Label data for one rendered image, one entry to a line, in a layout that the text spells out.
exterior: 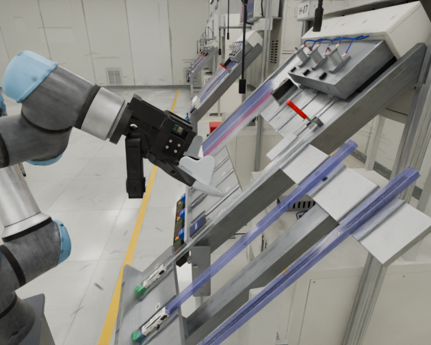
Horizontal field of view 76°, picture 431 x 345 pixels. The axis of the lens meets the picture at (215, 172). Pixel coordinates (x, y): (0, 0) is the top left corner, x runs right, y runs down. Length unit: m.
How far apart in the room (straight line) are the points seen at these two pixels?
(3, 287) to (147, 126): 0.53
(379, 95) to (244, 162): 1.63
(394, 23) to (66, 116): 0.65
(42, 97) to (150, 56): 9.06
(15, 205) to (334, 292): 0.92
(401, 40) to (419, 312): 0.87
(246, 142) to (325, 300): 1.45
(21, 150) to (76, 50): 9.52
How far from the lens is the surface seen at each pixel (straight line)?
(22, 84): 0.47
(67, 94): 0.45
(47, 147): 0.53
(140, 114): 0.46
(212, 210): 0.80
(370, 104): 0.72
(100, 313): 1.65
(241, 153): 2.22
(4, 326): 0.89
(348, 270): 0.95
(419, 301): 1.20
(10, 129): 0.51
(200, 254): 0.72
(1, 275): 0.83
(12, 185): 0.85
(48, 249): 0.85
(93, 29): 9.83
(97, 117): 0.45
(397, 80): 0.74
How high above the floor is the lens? 1.21
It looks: 24 degrees down
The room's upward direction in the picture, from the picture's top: straight up
